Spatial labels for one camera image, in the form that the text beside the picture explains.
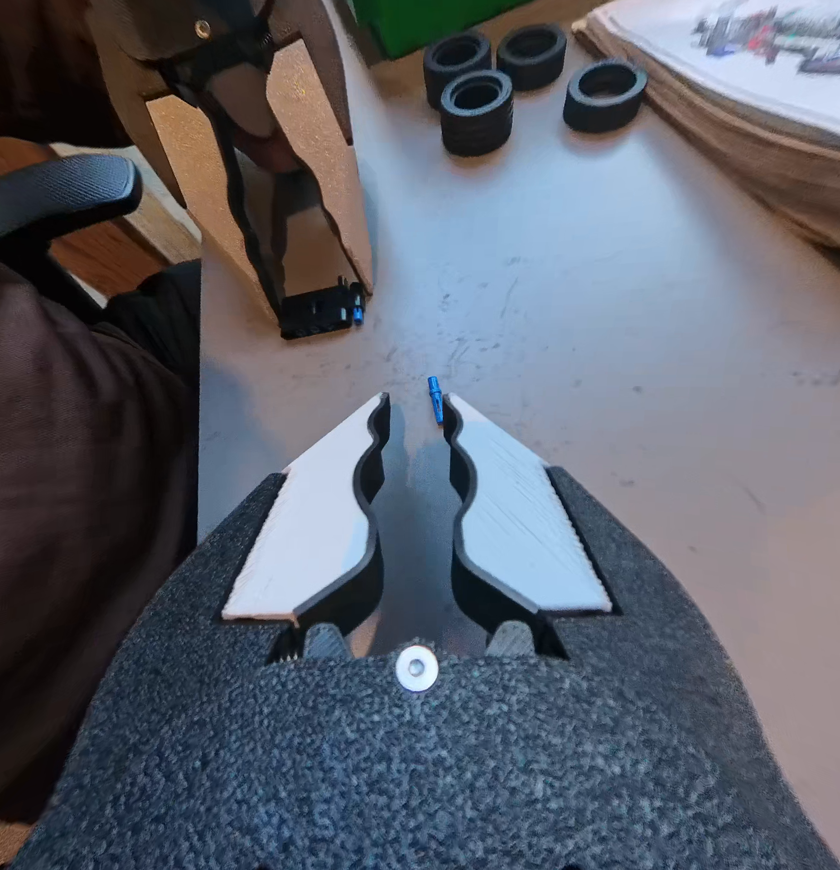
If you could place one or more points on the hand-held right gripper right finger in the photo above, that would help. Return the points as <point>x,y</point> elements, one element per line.
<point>529,537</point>

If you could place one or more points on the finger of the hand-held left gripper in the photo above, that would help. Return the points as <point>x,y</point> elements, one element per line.
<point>331,122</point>
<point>196,163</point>

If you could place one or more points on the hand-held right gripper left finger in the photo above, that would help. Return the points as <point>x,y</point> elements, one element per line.
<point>318,523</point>

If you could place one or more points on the blue toy pin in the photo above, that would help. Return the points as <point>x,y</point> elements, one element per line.
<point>435,397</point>
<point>358,316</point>

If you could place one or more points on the black toy brick assembly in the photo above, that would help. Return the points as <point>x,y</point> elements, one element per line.
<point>311,316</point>

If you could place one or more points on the person's left forearm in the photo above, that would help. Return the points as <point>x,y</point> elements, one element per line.
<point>39,68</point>

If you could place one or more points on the white desk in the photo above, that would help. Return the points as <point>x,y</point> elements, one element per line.
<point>597,340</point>

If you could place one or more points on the black toy tyre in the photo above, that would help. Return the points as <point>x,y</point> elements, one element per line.
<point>474,136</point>
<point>597,119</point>
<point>437,68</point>
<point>552,64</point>

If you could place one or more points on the green box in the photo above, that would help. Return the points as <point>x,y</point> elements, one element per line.
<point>427,27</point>

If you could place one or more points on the open instruction book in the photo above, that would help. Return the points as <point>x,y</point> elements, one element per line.
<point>732,136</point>

